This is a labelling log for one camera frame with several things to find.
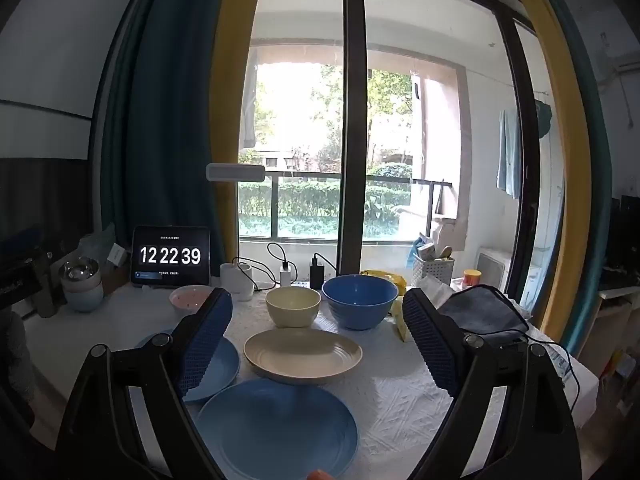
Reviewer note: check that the small blue plate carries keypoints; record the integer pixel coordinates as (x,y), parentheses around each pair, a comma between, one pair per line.
(227,365)

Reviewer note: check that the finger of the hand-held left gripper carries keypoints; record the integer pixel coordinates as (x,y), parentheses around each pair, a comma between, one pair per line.
(25,285)

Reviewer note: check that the cream plate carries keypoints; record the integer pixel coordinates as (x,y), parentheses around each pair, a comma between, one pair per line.
(300,355)

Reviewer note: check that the black balcony railing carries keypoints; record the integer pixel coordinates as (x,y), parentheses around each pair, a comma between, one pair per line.
(300,174)

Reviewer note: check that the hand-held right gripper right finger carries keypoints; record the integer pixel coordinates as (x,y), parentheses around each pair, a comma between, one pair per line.
(430,340)

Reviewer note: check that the light blue hanging towel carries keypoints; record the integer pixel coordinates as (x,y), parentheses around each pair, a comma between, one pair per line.
(509,155)

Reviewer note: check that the dark sliding door frame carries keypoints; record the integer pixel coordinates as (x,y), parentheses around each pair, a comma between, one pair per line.
(352,110)

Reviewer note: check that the white perforated basket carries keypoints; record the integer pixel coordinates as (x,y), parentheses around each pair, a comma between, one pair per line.
(432,270)

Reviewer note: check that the white power strip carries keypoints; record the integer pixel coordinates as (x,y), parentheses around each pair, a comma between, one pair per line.
(300,285)

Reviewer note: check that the grey cloth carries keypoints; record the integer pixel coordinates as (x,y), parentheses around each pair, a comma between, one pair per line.
(480,310)

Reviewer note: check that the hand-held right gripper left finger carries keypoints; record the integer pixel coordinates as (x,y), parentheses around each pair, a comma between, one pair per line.
(207,340)

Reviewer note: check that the white charger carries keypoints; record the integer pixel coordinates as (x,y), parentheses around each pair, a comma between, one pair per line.
(285,277)

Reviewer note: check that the steel bowl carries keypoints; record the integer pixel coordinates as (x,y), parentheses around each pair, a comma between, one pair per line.
(79,267)

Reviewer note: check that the large blue plate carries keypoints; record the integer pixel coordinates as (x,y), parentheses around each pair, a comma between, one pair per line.
(275,430)

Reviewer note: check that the white textured tablecloth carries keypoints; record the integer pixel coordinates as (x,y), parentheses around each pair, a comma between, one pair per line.
(400,410)

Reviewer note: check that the yellow curtain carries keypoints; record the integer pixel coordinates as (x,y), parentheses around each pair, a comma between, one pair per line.
(227,85)
(560,135)

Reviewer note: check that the white charging dock cup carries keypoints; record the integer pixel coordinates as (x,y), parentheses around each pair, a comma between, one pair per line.
(235,280)

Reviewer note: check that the white air conditioner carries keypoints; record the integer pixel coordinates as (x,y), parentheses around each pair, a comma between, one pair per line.
(629,67)

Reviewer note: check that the person's left forearm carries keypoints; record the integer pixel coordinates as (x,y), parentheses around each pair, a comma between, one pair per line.
(15,355)

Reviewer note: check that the white balcony appliance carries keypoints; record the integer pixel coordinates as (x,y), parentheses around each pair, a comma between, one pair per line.
(492,267)

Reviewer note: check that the clear plastic bag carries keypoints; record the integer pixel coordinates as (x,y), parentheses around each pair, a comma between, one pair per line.
(440,292)

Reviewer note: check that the cream bowl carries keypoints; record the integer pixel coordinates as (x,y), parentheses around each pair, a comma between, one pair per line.
(292,310)

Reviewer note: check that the orange jar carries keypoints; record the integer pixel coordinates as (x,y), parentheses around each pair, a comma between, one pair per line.
(471,278)

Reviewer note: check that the blue plastic bag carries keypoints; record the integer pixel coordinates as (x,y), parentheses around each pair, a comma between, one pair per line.
(416,247)

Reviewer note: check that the yellow wipes packet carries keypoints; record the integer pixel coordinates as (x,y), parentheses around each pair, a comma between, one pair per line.
(385,277)

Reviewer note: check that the black charger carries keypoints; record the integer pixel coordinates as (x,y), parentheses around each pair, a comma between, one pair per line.
(317,275)

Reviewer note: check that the white desk lamp head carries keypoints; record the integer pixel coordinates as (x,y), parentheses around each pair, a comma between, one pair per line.
(235,172)

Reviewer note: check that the teal curtain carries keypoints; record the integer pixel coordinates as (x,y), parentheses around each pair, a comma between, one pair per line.
(592,185)
(150,110)

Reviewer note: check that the black tablet clock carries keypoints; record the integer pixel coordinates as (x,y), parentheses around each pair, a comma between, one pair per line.
(170,255)

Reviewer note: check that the pink perforated lid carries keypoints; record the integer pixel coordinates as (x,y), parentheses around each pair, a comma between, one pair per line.
(187,297)

